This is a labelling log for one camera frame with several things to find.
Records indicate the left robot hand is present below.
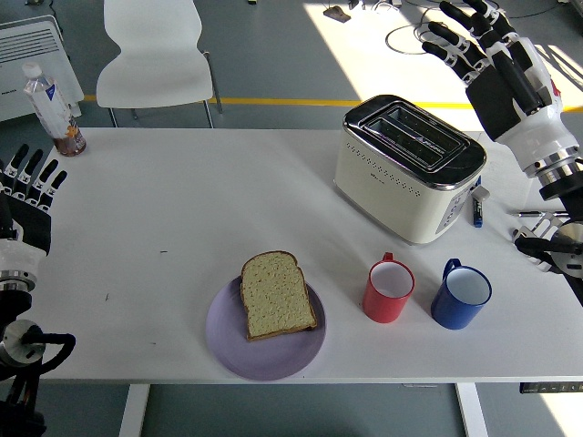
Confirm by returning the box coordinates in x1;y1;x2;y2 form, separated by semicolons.
0;144;68;273

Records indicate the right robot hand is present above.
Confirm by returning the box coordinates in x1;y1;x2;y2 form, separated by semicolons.
421;0;580;170

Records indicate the brown bread slice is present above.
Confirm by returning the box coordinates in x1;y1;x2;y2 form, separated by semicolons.
240;250;319;342

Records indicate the purple plastic plate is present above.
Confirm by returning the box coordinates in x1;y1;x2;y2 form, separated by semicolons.
204;275;327;382

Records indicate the white paper sheet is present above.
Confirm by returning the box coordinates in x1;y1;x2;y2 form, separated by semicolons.
476;131;537;208

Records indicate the black and silver pen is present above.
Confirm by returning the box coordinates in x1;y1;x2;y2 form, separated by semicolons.
509;208;568;218

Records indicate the silver metal toast rack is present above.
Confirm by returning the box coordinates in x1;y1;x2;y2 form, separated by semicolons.
512;213;570;274

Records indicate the blue marker pen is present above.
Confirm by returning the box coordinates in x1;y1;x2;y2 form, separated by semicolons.
471;176;485;229

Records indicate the clear plastic drink bottle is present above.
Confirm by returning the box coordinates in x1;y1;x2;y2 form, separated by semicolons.
21;62;87;158

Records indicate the cream and chrome toaster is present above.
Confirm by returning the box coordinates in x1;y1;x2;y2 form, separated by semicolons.
333;94;488;247

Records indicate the white panel heater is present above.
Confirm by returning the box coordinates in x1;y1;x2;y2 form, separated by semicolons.
0;15;86;123

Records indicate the blue enamel mug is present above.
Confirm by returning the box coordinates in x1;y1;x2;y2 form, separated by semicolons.
430;258;493;330

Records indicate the white plastic chair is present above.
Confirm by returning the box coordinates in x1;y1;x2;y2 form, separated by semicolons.
95;0;224;129

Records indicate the black wedge floor object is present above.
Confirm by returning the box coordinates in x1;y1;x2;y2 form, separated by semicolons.
322;5;353;23

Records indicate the red enamel mug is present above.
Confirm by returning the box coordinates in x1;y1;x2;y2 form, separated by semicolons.
362;252;416;325

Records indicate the black table control panel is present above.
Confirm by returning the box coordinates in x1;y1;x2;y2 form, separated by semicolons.
518;381;583;394

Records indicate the black coiled floor cable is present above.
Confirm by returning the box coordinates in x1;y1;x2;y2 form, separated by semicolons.
384;6;456;56

